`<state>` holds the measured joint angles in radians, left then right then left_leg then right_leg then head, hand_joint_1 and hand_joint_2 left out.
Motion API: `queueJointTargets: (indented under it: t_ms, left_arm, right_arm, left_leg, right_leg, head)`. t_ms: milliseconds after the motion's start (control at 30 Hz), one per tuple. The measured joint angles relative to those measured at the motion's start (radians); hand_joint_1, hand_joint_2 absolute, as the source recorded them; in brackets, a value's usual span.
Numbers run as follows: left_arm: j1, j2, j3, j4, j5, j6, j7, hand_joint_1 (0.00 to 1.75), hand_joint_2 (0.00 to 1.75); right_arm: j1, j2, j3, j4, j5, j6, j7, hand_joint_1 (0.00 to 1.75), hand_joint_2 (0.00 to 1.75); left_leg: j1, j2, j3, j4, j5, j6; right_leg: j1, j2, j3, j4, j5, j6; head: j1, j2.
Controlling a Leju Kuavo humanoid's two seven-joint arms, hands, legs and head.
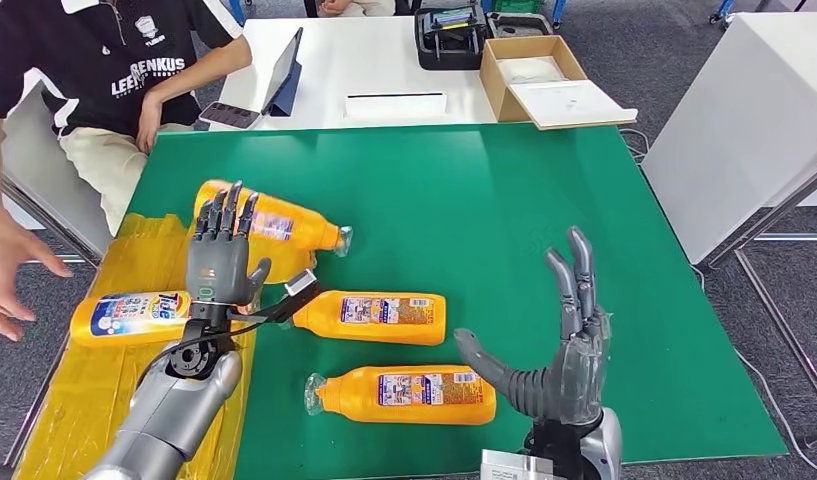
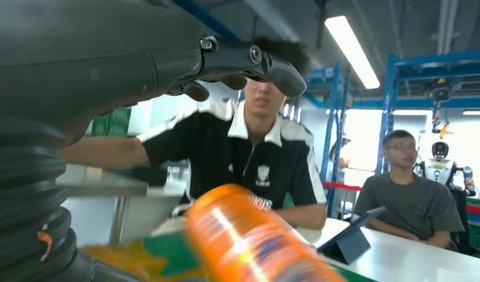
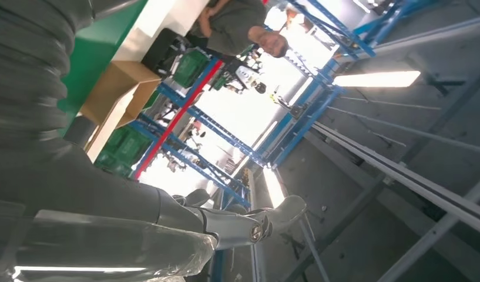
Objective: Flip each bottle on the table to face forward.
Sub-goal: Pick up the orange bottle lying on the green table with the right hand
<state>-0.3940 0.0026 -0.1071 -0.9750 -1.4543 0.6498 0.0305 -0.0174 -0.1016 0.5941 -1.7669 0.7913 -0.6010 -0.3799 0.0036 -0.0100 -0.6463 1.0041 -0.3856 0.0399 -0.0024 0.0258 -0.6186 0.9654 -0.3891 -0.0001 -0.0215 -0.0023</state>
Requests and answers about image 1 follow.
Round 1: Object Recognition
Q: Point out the person's left hand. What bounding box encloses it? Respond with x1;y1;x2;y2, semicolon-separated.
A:
134;91;165;155

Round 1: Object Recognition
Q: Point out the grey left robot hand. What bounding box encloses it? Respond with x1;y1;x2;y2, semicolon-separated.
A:
184;180;273;307

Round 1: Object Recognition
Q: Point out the person's right hand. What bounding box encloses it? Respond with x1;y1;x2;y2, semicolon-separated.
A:
0;201;75;344

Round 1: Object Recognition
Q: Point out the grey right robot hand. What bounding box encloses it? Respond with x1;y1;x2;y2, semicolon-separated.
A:
452;226;613;425

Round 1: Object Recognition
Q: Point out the orange detergent bottle clear cap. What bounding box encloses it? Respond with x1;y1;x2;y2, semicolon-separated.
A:
289;290;448;347
194;178;354;266
304;364;498;427
68;291;194;349

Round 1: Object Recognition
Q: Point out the smartphone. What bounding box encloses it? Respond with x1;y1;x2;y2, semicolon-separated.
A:
199;100;262;131

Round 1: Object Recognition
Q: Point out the person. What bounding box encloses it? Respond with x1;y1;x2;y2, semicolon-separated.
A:
315;0;397;19
0;0;254;344

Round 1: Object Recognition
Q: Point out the grey side table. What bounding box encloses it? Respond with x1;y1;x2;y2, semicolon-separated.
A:
0;79;114;266

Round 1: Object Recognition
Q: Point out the tablet in dark case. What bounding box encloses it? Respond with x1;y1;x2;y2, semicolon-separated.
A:
260;26;305;118

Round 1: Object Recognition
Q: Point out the yellow taped plastic sheet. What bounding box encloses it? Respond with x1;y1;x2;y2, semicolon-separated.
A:
13;211;318;480

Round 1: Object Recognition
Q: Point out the green table mat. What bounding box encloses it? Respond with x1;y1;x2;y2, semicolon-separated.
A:
13;122;788;480

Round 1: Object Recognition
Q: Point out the white flat box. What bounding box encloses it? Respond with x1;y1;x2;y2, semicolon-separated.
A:
344;90;448;121

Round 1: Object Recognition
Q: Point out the white side table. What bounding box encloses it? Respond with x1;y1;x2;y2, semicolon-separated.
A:
639;11;817;266

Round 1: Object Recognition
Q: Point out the open cardboard box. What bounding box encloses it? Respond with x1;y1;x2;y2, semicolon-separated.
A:
478;34;639;132

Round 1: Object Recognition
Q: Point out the black tool case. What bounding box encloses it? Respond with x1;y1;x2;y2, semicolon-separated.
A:
413;4;489;71

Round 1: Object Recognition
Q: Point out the white bag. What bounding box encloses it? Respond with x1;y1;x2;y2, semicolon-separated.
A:
498;55;569;85

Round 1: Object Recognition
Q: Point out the grey moulded tray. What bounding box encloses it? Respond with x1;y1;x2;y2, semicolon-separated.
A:
484;10;554;40

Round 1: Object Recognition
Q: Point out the green plastic crate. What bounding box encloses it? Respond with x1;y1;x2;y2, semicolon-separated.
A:
488;0;544;15

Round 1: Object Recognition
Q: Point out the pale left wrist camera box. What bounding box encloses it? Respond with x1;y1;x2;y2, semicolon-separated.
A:
229;268;323;326

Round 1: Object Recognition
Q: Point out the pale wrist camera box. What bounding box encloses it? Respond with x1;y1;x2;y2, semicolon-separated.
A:
229;268;323;326
479;449;558;480

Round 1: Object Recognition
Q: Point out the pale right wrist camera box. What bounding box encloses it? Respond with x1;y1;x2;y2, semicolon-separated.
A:
479;449;558;480

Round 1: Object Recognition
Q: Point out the white floor cable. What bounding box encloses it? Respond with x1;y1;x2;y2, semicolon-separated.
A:
732;351;817;480

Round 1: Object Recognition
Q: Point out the grey cable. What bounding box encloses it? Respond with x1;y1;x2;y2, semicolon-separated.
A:
617;125;650;163

